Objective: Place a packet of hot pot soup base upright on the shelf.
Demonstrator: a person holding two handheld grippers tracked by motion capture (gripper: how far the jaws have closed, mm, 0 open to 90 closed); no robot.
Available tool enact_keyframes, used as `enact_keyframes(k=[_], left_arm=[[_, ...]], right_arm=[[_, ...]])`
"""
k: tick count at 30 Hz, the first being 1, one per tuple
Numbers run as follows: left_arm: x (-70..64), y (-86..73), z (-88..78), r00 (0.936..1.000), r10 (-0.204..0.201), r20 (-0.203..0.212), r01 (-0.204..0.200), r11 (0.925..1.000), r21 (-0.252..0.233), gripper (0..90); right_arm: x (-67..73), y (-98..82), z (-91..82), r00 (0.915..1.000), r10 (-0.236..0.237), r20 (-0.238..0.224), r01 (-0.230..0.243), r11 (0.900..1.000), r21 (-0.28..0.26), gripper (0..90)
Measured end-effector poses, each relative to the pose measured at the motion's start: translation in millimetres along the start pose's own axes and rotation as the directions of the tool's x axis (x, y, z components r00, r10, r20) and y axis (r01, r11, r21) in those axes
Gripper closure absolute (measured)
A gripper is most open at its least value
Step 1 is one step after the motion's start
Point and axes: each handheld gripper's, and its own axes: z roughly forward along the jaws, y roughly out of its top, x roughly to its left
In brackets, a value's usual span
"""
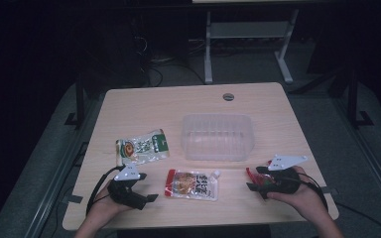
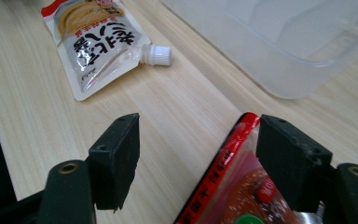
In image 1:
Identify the aluminium floor rail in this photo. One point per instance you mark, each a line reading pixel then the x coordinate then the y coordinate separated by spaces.
pixel 368 148
pixel 58 172

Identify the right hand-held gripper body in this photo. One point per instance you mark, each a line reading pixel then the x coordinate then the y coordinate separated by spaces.
pixel 284 181

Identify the clear plastic container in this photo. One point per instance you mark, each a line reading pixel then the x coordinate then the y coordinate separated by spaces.
pixel 217 137

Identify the small red packet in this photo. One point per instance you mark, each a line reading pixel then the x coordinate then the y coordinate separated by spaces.
pixel 253 177

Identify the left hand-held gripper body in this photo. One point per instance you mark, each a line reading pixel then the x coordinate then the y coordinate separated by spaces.
pixel 125 190

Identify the green and white food pouch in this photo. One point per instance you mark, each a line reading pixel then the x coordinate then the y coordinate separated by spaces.
pixel 142 147

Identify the grey tape strip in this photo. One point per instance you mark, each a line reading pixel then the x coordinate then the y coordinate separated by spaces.
pixel 72 199
pixel 330 190

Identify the red spout pouch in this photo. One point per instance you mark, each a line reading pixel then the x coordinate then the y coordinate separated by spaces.
pixel 191 185

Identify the person's right hand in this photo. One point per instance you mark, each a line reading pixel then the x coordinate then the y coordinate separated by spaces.
pixel 306 201

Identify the person's left hand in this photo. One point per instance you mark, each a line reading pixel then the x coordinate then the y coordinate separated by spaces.
pixel 104 208

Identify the black metal stand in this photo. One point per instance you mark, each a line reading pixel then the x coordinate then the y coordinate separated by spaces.
pixel 353 99
pixel 80 99

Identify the white metal desk frame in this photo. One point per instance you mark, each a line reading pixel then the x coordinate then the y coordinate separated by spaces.
pixel 208 49

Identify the person's dark clothing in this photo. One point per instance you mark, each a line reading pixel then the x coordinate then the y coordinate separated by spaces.
pixel 195 233

